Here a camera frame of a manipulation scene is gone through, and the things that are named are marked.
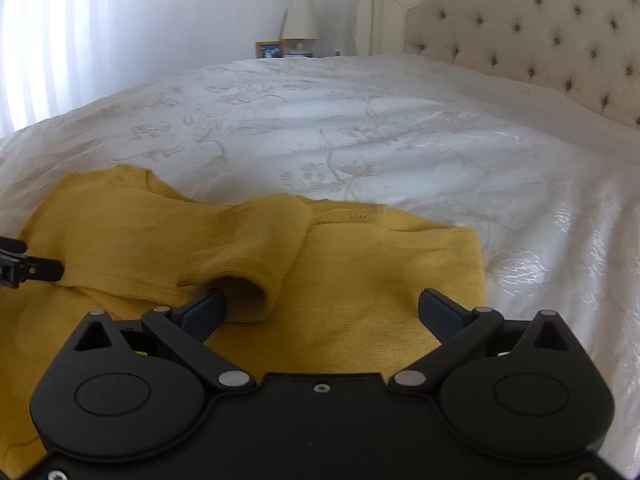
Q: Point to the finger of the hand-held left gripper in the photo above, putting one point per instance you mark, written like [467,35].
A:
[35,270]

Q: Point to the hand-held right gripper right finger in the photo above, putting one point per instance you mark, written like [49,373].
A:
[440,312]

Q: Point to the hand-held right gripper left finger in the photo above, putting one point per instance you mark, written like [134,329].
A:
[205,311]

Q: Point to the yellow knitted sweater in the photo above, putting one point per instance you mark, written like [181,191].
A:
[340,280]

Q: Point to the white bed with bedspread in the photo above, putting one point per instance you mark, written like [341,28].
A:
[350,135]

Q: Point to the white sheer curtain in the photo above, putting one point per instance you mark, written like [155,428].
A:
[55,35]

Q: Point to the cream tufted headboard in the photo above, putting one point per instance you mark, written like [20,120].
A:
[540,25]

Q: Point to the table lamp with cream shade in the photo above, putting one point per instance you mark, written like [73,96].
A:
[299,20]

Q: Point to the wooden photo frame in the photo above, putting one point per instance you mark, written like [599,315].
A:
[269,50]

